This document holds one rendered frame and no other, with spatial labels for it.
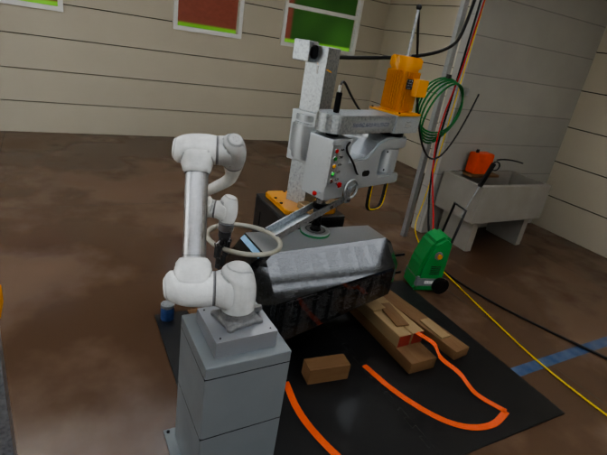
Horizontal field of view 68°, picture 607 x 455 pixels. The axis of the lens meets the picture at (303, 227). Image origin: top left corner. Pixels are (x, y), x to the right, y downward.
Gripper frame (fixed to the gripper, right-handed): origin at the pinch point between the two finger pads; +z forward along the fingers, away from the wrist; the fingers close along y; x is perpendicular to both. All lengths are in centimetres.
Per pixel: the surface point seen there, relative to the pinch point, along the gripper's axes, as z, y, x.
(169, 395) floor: 84, -26, 2
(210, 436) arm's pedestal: 44, -64, -57
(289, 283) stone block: 12.5, 34.9, -30.1
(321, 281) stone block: 13, 55, -43
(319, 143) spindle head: -71, 71, -11
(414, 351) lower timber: 60, 107, -107
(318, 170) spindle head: -54, 72, -15
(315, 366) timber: 64, 40, -60
